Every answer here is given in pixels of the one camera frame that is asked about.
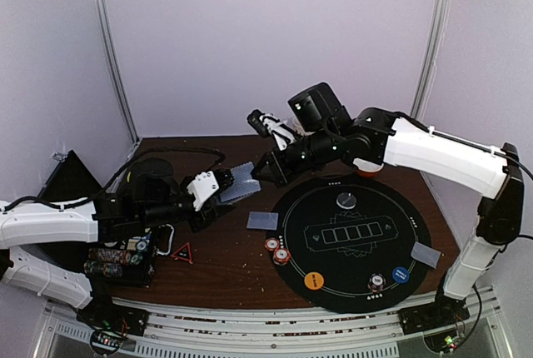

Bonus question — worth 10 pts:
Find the orange big blind button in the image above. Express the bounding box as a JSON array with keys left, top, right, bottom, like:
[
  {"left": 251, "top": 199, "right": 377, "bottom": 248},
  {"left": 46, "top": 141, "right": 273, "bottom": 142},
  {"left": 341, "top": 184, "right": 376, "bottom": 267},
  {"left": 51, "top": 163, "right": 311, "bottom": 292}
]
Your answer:
[{"left": 303, "top": 271, "right": 325, "bottom": 291}]

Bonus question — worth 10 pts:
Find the aluminium front rail base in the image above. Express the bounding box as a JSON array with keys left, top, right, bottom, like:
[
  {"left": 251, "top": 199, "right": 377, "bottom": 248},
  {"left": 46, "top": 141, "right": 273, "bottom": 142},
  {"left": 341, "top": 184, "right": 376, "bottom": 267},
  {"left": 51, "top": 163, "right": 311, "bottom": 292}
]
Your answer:
[{"left": 35, "top": 285, "right": 516, "bottom": 358}]

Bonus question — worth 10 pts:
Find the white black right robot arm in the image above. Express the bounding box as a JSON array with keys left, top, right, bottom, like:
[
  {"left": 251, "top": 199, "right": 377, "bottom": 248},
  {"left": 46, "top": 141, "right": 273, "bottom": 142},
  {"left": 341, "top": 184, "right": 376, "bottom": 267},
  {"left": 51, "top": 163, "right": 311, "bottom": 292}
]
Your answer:
[{"left": 247, "top": 82, "right": 531, "bottom": 331}]

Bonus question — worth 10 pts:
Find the blue playing card deck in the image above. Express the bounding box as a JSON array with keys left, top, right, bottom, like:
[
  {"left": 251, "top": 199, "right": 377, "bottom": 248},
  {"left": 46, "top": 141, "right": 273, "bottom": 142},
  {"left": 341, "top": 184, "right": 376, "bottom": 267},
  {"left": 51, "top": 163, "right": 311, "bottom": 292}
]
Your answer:
[{"left": 218, "top": 162, "right": 262, "bottom": 205}]

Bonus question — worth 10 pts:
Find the left aluminium frame post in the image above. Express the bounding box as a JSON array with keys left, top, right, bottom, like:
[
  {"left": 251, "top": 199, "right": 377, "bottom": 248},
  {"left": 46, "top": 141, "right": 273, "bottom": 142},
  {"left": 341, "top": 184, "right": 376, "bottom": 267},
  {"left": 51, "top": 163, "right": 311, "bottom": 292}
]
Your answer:
[{"left": 94, "top": 0, "right": 141, "bottom": 144}]

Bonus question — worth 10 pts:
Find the aluminium frame post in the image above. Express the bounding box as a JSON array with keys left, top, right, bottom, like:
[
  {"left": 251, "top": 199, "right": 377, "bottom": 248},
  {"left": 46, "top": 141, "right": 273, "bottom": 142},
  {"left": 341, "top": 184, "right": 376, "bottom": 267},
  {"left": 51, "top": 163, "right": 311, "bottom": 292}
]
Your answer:
[
  {"left": 411, "top": 0, "right": 451, "bottom": 120},
  {"left": 94, "top": 0, "right": 141, "bottom": 144}
]

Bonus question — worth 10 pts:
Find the single blue playing card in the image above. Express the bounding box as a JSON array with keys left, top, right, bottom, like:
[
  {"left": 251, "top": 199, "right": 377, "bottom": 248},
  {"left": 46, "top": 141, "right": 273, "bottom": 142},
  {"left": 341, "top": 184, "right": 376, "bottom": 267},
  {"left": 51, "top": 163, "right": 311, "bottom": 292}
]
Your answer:
[{"left": 247, "top": 211, "right": 279, "bottom": 231}]

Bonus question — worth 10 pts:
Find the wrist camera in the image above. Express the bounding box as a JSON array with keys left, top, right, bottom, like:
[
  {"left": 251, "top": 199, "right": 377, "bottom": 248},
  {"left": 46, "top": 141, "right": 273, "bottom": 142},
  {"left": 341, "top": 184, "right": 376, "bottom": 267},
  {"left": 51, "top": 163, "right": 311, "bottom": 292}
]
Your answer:
[
  {"left": 247, "top": 109, "right": 301, "bottom": 151},
  {"left": 186, "top": 171, "right": 220, "bottom": 211}
]

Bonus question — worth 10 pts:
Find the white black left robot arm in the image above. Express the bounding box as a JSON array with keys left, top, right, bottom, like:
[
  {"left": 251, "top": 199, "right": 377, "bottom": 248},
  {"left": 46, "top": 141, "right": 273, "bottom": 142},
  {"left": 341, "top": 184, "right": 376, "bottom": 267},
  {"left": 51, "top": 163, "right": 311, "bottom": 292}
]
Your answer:
[{"left": 1, "top": 147, "right": 234, "bottom": 331}]

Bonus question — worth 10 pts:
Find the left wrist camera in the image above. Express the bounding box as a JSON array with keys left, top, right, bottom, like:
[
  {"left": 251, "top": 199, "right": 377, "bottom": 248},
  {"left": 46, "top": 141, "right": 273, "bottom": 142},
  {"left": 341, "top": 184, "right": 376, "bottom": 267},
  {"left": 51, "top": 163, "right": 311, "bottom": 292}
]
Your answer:
[{"left": 186, "top": 171, "right": 220, "bottom": 211}]

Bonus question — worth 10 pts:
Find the right aluminium frame post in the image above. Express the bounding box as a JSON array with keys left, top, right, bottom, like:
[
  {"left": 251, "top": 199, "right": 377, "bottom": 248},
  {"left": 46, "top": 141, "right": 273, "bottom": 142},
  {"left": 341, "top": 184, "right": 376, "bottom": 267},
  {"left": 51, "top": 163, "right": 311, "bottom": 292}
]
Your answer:
[{"left": 411, "top": 0, "right": 451, "bottom": 120}]

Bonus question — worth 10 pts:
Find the round black poker mat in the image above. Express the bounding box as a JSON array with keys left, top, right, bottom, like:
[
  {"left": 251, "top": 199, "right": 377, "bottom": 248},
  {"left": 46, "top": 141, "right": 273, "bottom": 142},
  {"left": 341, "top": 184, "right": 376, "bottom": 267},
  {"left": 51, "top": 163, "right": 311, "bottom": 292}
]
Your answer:
[{"left": 266, "top": 175, "right": 431, "bottom": 314}]

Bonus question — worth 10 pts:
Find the black red triangle marker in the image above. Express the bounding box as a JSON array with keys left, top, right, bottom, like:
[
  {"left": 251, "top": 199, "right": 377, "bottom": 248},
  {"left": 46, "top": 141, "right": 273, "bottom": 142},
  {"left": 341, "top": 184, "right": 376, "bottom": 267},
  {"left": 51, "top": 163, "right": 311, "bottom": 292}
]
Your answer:
[{"left": 171, "top": 242, "right": 193, "bottom": 264}]

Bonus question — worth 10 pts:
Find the red poker chip stack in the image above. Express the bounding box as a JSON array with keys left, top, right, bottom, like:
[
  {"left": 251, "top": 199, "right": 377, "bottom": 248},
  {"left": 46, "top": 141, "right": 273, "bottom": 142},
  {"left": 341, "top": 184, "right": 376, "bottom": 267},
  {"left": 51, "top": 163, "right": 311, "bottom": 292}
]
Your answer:
[{"left": 264, "top": 238, "right": 280, "bottom": 251}]

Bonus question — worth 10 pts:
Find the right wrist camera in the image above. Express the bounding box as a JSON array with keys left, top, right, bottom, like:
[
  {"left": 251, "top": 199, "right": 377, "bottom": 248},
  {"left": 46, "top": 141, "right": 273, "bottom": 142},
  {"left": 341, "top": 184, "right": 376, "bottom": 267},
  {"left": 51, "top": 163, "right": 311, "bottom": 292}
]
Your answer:
[{"left": 247, "top": 109, "right": 301, "bottom": 151}]

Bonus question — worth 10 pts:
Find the blue small blind button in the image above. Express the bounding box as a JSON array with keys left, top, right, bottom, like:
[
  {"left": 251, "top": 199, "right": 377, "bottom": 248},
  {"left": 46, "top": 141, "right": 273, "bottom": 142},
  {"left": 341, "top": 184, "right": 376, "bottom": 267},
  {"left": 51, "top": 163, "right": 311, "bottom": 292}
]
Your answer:
[{"left": 392, "top": 266, "right": 411, "bottom": 284}]

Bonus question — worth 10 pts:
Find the white orange bowl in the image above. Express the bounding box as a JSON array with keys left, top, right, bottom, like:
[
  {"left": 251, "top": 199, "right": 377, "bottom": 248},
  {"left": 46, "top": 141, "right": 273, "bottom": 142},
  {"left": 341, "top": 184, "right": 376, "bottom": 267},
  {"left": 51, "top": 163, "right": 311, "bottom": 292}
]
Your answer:
[{"left": 353, "top": 158, "right": 384, "bottom": 178}]

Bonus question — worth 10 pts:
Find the black poker chip case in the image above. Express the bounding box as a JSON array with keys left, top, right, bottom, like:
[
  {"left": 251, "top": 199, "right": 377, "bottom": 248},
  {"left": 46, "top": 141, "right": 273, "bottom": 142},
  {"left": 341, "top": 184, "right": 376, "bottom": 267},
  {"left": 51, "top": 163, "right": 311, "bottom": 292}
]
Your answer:
[{"left": 37, "top": 151, "right": 173, "bottom": 287}]

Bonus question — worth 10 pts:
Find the clear dealer button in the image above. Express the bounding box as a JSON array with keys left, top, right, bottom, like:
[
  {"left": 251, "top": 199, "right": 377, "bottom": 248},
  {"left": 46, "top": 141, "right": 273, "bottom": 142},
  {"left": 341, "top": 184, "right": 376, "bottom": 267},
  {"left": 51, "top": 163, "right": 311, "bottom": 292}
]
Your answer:
[{"left": 336, "top": 192, "right": 356, "bottom": 210}]

